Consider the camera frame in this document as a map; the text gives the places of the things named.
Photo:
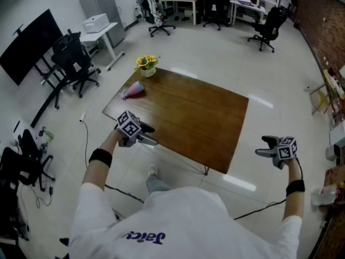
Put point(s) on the black right wristband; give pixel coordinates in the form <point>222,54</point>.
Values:
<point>295,187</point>

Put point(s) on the grey trash bin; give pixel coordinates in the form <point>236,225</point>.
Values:
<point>332,152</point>

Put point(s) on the white printer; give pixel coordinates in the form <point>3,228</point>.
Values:
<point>95,23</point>

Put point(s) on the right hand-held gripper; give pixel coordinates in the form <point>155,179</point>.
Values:
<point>287,150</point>

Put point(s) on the black left wristband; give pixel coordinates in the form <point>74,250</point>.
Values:
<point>100,157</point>

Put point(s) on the person's jeans leg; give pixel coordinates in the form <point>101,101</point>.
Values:
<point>157,183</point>

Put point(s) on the person's left forearm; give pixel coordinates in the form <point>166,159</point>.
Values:
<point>93,175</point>

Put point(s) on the grey refrigerator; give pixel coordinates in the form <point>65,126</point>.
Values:
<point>103,7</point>

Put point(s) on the green plastic bottle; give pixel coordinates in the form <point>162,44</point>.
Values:
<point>48,135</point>

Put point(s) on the office chair with draped clothes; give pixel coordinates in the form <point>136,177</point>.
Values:
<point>156,12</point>

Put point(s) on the pink cone-shaped object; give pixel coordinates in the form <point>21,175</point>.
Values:
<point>134,90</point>

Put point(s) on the white air purifier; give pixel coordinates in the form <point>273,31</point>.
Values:
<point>20,127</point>

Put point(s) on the large black monitor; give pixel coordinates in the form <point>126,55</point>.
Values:
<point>29,46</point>

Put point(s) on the black office chair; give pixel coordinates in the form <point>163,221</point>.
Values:
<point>269,28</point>
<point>29,160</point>
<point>215,4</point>
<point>72,59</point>

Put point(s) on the long white desk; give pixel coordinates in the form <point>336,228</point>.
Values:
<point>248,4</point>

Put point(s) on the person's white shirt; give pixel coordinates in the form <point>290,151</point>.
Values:
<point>175,220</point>

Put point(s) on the black wristband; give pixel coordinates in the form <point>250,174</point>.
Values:
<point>100,157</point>
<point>295,187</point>

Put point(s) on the small floor device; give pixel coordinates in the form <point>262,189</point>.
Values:
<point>43,148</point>

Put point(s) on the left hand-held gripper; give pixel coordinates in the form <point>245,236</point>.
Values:
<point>129,125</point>

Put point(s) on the sunflower pot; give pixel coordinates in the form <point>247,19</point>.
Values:
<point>147,65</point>

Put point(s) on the person's white shoe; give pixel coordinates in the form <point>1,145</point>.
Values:
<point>152,169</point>

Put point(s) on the clear water jug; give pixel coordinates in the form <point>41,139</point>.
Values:
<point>324,196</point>

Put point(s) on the white power strip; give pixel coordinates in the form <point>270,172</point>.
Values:
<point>82,116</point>

